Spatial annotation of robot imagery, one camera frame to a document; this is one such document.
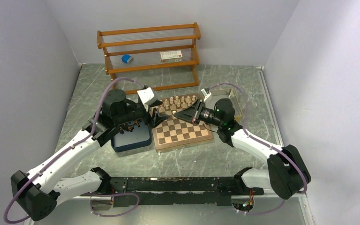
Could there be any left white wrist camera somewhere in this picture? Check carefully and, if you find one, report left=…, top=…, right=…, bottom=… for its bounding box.
left=137, top=87, right=158, bottom=107

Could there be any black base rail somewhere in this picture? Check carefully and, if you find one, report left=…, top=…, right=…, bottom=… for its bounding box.
left=105, top=176, right=265, bottom=208

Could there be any wooden two-tier shelf rack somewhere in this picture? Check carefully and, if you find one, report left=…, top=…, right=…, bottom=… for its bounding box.
left=97, top=22, right=201, bottom=90

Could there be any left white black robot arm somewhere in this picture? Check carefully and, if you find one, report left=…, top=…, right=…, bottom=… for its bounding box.
left=11, top=88, right=167, bottom=221

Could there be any gold metal tin tray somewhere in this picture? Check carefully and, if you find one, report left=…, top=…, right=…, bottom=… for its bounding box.
left=205, top=89, right=242, bottom=122

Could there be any white red card box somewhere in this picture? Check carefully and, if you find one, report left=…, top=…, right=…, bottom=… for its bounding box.
left=160, top=50, right=183, bottom=63

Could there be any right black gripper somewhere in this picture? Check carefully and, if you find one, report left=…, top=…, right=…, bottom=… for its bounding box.
left=174, top=98, right=223, bottom=127

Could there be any blue metal tin tray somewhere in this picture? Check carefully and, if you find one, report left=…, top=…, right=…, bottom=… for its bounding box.
left=111, top=123, right=152, bottom=153

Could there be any wooden chess board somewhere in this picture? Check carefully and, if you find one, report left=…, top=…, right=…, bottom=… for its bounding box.
left=152, top=93, right=213, bottom=152

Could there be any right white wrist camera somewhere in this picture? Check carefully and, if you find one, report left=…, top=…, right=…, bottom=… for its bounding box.
left=201, top=88, right=212, bottom=104

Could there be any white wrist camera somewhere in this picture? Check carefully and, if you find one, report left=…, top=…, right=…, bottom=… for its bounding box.
left=137, top=87, right=158, bottom=107
left=201, top=88, right=212, bottom=104

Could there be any aluminium frame rail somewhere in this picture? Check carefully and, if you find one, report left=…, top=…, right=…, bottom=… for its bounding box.
left=256, top=66, right=308, bottom=199

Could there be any light queen chess piece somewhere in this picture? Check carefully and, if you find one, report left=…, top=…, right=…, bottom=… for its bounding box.
left=174, top=96, right=180, bottom=105

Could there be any dark chess pieces pile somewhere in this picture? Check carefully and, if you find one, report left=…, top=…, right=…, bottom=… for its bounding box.
left=119, top=121, right=141, bottom=134

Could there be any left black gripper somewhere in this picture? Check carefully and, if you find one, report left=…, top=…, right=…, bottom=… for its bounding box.
left=114, top=99, right=169, bottom=128

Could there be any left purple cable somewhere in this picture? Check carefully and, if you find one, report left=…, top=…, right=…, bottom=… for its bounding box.
left=3, top=77, right=145, bottom=224

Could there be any blue eraser block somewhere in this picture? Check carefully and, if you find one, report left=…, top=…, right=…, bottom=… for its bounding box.
left=121, top=54, right=134, bottom=64

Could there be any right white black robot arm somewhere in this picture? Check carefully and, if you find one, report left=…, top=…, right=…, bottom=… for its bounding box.
left=174, top=98, right=311, bottom=200

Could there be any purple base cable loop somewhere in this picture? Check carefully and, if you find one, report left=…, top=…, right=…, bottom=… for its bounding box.
left=89, top=190, right=143, bottom=218

